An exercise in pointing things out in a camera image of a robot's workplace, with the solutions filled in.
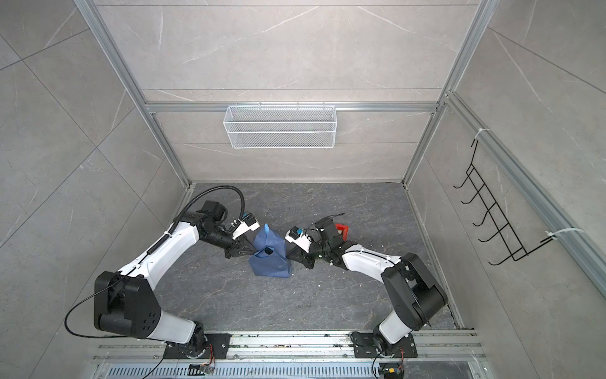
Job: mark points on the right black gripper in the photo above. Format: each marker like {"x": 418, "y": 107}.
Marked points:
{"x": 306, "y": 257}

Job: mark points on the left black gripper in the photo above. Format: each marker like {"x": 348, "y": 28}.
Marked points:
{"x": 241, "y": 245}

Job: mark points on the light blue wrapping paper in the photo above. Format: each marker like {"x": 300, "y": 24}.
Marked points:
{"x": 270, "y": 257}

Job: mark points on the red tape dispenser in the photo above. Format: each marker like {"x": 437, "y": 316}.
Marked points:
{"x": 342, "y": 231}

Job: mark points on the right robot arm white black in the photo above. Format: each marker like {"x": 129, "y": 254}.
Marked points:
{"x": 414, "y": 293}

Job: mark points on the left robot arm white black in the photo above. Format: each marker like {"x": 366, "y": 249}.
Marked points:
{"x": 125, "y": 302}

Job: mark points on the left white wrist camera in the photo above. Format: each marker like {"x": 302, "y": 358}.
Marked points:
{"x": 247, "y": 223}

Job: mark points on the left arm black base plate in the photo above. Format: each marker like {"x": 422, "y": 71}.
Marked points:
{"x": 217, "y": 344}

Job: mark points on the aluminium mounting rail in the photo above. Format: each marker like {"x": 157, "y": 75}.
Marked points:
{"x": 298, "y": 354}

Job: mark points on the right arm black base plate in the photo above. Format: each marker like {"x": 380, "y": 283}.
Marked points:
{"x": 364, "y": 348}

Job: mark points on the white wire mesh basket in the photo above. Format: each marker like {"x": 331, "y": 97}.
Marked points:
{"x": 284, "y": 126}

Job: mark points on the black wire hook rack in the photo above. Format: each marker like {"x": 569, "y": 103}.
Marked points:
{"x": 494, "y": 215}

